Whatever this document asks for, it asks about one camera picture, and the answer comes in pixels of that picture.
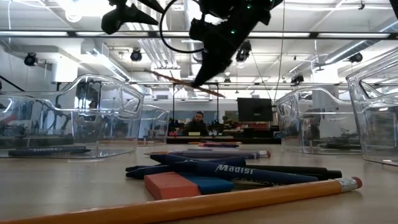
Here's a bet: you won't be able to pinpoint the clear plastic bin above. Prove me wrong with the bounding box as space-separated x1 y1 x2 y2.
136 104 171 147
346 46 398 168
275 86 364 156
0 73 146 160

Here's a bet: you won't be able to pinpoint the black overhead camera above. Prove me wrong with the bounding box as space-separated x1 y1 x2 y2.
235 39 252 63

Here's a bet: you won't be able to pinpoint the person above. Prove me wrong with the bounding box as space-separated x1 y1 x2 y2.
182 111 210 137

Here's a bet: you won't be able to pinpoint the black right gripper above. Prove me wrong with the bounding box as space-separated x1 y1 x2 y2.
191 15 259 88

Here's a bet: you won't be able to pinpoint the blue Madisi print pen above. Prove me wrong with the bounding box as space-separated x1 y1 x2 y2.
172 160 320 187

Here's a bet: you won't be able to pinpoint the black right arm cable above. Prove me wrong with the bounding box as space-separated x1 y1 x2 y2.
159 0 205 54

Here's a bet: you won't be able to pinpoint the black pen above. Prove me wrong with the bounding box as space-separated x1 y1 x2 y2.
245 164 343 181

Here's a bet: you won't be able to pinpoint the orange-red eraser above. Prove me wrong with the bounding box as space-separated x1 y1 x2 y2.
144 171 202 201

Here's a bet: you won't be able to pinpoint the silver round ceiling duct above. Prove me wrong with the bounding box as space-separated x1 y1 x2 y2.
183 0 203 63

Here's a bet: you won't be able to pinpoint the black aluminium table frame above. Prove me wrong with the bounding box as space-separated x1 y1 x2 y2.
164 136 282 145

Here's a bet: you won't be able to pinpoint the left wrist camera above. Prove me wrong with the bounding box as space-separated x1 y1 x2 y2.
101 9 126 35

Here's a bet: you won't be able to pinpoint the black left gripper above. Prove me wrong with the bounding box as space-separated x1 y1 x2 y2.
108 0 165 26

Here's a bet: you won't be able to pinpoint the black overhead beam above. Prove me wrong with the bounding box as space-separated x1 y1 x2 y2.
0 30 398 40

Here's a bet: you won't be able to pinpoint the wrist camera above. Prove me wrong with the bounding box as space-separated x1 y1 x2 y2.
189 17 219 42
101 9 126 35

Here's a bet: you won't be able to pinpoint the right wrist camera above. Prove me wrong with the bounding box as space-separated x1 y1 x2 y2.
189 17 219 42

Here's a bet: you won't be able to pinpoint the black computer monitor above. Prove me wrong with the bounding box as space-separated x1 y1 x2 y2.
236 97 274 123

